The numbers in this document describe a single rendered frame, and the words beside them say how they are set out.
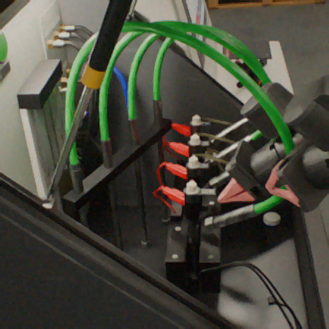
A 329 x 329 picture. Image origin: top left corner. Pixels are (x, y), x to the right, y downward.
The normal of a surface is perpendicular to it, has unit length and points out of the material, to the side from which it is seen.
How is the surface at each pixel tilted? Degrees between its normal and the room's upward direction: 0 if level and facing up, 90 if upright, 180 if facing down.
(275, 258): 0
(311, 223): 0
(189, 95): 90
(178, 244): 0
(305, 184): 49
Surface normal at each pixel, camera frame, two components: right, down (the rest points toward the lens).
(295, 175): 0.39, -0.24
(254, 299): -0.06, -0.84
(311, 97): -0.80, -0.56
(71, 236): 0.64, -0.62
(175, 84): -0.08, 0.54
